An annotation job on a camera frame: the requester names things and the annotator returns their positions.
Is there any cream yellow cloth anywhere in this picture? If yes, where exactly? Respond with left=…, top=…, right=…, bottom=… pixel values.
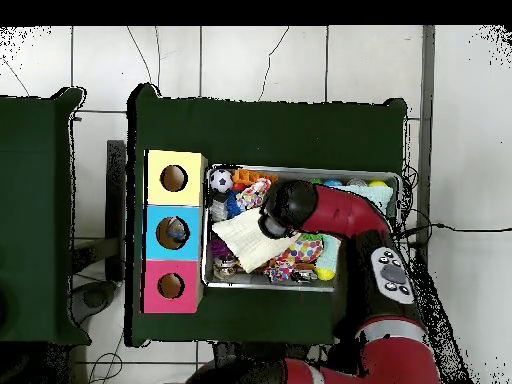
left=211, top=207, right=302, bottom=274

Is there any clear plastic packet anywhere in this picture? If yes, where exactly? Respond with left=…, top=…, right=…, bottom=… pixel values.
left=167, top=221, right=190, bottom=245

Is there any clear shallow bin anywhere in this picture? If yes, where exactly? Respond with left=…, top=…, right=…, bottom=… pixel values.
left=202, top=164, right=405, bottom=294

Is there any wooden box with three holes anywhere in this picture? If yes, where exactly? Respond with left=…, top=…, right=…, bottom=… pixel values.
left=141, top=148, right=209, bottom=315

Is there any blue spiky ball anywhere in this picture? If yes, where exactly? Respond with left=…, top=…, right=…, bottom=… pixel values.
left=224, top=191, right=244, bottom=220

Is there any orange plastic toy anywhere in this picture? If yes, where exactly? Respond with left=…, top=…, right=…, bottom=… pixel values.
left=231, top=168, right=279, bottom=190

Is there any silver crumpled packet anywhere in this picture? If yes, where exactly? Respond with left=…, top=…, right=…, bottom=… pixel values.
left=209, top=198, right=229, bottom=225

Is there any black and white soccer ball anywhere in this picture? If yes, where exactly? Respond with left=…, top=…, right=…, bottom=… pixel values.
left=208, top=168, right=235, bottom=196

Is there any purple spiky ball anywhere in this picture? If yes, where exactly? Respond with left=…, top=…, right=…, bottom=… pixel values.
left=208, top=236, right=235, bottom=261

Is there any flat colourful dotted packet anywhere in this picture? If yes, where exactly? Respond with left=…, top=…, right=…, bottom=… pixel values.
left=279, top=233, right=325, bottom=267

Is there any dark green table cloth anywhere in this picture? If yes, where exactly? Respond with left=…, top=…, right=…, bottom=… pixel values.
left=0, top=86, right=88, bottom=347
left=126, top=83, right=409, bottom=349

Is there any black stand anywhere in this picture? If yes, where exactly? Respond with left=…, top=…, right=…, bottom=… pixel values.
left=70, top=139, right=128, bottom=321

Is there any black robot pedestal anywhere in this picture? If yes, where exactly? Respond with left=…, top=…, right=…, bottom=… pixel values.
left=211, top=342, right=337, bottom=371

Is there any black cable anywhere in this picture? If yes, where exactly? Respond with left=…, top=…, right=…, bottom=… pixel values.
left=399, top=221, right=512, bottom=237

